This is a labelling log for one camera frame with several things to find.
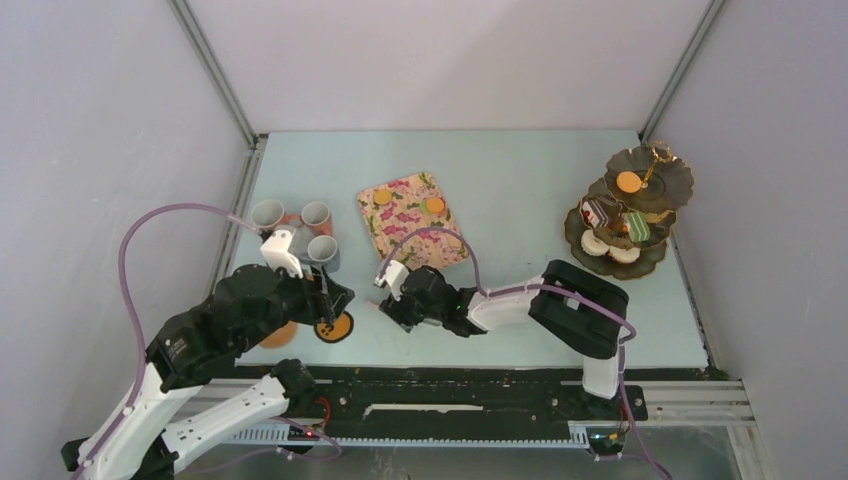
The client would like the three tier black cake stand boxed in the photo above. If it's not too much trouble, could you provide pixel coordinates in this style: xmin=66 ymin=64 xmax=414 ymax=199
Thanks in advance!
xmin=564 ymin=141 xmax=695 ymax=280

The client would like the small yellow cookie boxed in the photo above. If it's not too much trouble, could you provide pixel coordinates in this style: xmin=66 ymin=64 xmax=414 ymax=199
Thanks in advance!
xmin=372 ymin=189 xmax=393 ymax=206

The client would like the lower wooden round coaster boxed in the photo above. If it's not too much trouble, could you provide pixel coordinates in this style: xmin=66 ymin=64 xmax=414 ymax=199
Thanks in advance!
xmin=259 ymin=322 xmax=298 ymax=349

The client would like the orange question mark coaster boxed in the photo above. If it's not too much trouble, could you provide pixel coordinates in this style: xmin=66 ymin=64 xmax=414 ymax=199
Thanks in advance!
xmin=313 ymin=311 xmax=354 ymax=344

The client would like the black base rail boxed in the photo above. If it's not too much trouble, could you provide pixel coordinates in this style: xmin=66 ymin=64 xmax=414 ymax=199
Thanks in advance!
xmin=287 ymin=366 xmax=648 ymax=443

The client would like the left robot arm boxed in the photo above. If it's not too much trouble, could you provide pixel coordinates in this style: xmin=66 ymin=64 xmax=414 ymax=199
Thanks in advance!
xmin=61 ymin=264 xmax=355 ymax=479

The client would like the pink mug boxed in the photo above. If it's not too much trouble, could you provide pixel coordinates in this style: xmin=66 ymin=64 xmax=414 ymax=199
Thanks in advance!
xmin=249 ymin=199 xmax=288 ymax=233

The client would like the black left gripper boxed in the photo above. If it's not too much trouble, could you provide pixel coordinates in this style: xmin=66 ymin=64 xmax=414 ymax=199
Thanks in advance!
xmin=239 ymin=256 xmax=356 ymax=350

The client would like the blue grey mug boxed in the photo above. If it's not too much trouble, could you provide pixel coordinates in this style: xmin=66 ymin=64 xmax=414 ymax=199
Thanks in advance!
xmin=306 ymin=235 xmax=340 ymax=273

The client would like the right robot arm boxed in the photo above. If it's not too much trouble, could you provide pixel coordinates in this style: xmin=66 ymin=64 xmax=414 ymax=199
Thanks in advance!
xmin=374 ymin=260 xmax=637 ymax=421

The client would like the floral rectangular tray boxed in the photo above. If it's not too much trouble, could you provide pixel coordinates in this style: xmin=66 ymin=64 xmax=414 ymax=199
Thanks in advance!
xmin=356 ymin=172 xmax=469 ymax=269

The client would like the chocolate cake piece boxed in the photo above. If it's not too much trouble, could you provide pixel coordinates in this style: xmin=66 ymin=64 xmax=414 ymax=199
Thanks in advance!
xmin=580 ymin=198 xmax=620 ymax=228

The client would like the white donut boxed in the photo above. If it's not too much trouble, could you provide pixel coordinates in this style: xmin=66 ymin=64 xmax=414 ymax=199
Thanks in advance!
xmin=580 ymin=229 xmax=610 ymax=257
xmin=608 ymin=246 xmax=641 ymax=264

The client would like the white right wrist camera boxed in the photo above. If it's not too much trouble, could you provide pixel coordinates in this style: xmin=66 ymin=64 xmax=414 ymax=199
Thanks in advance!
xmin=374 ymin=260 xmax=410 ymax=301

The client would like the orange round biscuit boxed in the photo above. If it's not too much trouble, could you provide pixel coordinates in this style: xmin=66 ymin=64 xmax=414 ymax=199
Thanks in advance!
xmin=616 ymin=171 xmax=643 ymax=194
xmin=423 ymin=197 xmax=446 ymax=215

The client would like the small pink cup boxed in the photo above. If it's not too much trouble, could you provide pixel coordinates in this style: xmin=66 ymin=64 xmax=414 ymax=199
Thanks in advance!
xmin=300 ymin=201 xmax=333 ymax=236

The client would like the green striped cake slice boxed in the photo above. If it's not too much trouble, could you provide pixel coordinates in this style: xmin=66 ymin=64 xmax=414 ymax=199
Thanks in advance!
xmin=624 ymin=211 xmax=651 ymax=243

